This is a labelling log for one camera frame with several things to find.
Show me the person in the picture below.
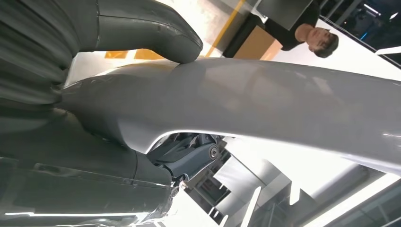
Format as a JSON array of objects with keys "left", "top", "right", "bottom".
[{"left": 262, "top": 0, "right": 340, "bottom": 60}]

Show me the closed brown cardboard box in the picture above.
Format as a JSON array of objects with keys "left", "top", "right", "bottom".
[{"left": 232, "top": 24, "right": 284, "bottom": 61}]

